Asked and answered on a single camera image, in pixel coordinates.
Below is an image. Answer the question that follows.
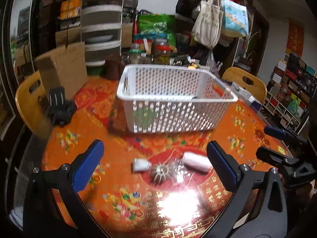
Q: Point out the white pink towel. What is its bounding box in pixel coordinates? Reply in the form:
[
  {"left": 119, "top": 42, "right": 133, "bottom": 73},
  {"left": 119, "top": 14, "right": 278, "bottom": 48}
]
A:
[{"left": 182, "top": 152, "right": 213, "bottom": 173}]

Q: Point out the clear bag with shuttlecock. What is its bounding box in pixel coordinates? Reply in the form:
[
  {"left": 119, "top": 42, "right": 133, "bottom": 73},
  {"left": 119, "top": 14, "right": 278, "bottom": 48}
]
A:
[{"left": 150, "top": 160, "right": 192, "bottom": 185}]

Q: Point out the green foil pouch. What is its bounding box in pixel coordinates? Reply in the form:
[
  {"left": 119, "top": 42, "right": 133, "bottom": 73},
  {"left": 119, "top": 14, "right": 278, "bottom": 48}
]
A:
[{"left": 133, "top": 103, "right": 158, "bottom": 132}]

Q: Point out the cluttered shelf unit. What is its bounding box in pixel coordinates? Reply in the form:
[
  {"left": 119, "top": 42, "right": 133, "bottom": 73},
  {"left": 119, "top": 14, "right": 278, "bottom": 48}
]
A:
[{"left": 261, "top": 53, "right": 316, "bottom": 134}]

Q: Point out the right yellow wooden chair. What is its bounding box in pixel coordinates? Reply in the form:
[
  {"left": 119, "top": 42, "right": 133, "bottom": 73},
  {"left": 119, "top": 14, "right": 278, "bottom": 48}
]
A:
[{"left": 222, "top": 67, "right": 267, "bottom": 104}]

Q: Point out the yellow wooden chair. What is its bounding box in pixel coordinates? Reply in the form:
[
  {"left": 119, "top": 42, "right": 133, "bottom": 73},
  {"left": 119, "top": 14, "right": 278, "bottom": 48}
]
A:
[
  {"left": 222, "top": 67, "right": 267, "bottom": 104},
  {"left": 15, "top": 71, "right": 52, "bottom": 139}
]

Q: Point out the red floral tablecloth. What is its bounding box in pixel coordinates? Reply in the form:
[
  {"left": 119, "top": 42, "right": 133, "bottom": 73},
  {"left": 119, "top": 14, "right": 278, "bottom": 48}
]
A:
[{"left": 41, "top": 77, "right": 289, "bottom": 237}]

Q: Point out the black phone stand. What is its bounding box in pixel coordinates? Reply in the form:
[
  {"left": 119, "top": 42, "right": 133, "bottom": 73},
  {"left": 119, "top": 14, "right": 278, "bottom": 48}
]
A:
[{"left": 47, "top": 86, "right": 77, "bottom": 126}]

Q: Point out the small white roll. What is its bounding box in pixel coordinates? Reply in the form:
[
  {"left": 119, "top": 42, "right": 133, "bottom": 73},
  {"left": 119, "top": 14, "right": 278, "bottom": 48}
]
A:
[{"left": 132, "top": 158, "right": 152, "bottom": 173}]

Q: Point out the left yellow wooden chair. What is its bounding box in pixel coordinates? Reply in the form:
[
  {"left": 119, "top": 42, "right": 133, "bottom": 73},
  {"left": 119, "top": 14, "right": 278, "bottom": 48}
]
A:
[{"left": 15, "top": 71, "right": 52, "bottom": 139}]

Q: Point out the blue printed tote bag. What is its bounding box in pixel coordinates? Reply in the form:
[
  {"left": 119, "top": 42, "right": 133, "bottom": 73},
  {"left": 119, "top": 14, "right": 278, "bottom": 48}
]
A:
[{"left": 221, "top": 0, "right": 249, "bottom": 38}]

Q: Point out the white perforated plastic basket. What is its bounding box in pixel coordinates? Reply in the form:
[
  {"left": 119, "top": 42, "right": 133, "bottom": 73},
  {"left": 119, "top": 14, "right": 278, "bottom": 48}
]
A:
[{"left": 116, "top": 64, "right": 238, "bottom": 133}]

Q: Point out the beige canvas tote bag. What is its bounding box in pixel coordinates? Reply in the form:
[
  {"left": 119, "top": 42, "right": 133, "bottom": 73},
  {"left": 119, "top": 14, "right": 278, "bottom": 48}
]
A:
[{"left": 191, "top": 0, "right": 223, "bottom": 49}]

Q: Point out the red lid pickle jar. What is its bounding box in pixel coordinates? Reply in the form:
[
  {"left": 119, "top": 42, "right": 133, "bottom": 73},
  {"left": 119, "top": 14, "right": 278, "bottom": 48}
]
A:
[{"left": 155, "top": 45, "right": 171, "bottom": 65}]

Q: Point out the brown cardboard box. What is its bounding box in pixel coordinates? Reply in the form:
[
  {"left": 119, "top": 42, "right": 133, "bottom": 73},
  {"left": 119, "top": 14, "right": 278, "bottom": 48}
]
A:
[{"left": 34, "top": 42, "right": 88, "bottom": 100}]

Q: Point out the green lid glass jar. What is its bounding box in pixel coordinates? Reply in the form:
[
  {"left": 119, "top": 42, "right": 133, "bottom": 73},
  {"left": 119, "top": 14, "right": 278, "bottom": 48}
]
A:
[{"left": 128, "top": 49, "right": 143, "bottom": 64}]

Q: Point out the brown plastic mug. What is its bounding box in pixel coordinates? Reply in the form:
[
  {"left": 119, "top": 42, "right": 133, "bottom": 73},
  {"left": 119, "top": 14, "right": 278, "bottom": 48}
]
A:
[{"left": 101, "top": 54, "right": 125, "bottom": 81}]

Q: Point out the green shopping bag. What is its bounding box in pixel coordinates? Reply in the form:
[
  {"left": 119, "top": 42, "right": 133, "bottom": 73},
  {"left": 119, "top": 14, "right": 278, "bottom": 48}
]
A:
[{"left": 137, "top": 13, "right": 176, "bottom": 46}]

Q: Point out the grey white tiered rack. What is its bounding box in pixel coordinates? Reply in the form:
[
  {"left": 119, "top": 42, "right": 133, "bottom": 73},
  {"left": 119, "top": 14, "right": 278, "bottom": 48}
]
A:
[{"left": 81, "top": 0, "right": 124, "bottom": 67}]

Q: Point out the red wall scroll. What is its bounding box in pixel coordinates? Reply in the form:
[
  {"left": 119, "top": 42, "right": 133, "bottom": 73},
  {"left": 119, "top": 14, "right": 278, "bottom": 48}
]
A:
[{"left": 285, "top": 19, "right": 305, "bottom": 57}]

